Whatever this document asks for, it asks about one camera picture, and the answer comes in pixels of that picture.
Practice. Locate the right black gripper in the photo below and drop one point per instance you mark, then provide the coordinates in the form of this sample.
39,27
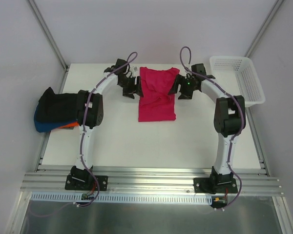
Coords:
181,87

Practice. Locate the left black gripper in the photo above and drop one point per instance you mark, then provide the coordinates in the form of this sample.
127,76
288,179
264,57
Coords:
132,87

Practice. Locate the pink t shirt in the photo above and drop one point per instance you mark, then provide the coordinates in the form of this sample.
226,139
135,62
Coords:
157,104

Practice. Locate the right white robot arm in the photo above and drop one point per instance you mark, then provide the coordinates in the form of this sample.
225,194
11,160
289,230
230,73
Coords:
229,121

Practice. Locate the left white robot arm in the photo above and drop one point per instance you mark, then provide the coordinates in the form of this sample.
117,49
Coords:
90,113

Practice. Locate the white plastic basket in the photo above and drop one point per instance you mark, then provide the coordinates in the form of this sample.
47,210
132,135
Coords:
238,76

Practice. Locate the orange folded t shirt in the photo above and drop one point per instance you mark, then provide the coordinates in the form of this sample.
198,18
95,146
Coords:
69,126

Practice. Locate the black folded t shirt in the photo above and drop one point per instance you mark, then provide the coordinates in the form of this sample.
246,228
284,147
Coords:
54,108

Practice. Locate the blue folded t shirt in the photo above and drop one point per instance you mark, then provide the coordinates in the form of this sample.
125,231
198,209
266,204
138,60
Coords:
45,127

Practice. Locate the aluminium mounting rail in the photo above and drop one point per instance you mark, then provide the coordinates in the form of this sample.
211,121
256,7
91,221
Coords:
168,181

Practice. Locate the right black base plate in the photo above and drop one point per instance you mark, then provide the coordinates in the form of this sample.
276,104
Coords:
205,185

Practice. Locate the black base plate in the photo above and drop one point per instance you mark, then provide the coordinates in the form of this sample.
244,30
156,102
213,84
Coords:
76,184
205,185

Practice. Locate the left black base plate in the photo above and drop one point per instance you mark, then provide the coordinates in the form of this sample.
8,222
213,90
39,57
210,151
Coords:
76,184

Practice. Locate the white slotted cable duct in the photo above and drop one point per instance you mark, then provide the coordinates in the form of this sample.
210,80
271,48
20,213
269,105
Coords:
123,198

